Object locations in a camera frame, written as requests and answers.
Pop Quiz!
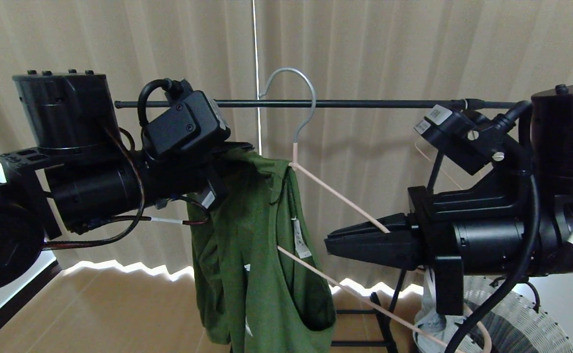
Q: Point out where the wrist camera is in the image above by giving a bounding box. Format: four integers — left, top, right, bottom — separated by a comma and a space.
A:
142, 81, 232, 160
413, 104, 535, 219

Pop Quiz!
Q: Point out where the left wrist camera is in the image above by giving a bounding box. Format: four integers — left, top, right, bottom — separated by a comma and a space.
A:
142, 81, 232, 160

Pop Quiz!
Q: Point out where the black clothes rack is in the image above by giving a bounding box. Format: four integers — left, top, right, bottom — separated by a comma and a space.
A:
114, 98, 518, 353

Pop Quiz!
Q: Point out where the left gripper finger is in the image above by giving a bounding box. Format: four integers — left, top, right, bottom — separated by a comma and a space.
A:
214, 141, 256, 159

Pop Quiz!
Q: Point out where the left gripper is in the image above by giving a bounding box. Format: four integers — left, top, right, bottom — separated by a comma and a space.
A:
46, 147, 229, 236

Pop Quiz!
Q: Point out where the black cable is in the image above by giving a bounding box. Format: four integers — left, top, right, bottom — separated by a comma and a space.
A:
137, 78, 175, 129
443, 101, 542, 353

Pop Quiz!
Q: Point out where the green long-sleeved shirt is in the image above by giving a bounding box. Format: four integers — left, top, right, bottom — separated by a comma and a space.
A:
186, 147, 338, 353

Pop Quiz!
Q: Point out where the beige curtain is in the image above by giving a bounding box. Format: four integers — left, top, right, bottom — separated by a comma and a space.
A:
0, 0, 573, 296

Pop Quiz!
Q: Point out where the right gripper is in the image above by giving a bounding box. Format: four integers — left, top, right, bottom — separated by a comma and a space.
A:
324, 186, 573, 315

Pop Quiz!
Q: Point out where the white laundry basket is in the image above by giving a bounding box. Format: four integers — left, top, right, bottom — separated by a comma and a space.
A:
413, 275, 573, 353

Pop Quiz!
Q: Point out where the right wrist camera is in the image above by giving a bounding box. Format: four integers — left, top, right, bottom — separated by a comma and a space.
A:
413, 104, 535, 219

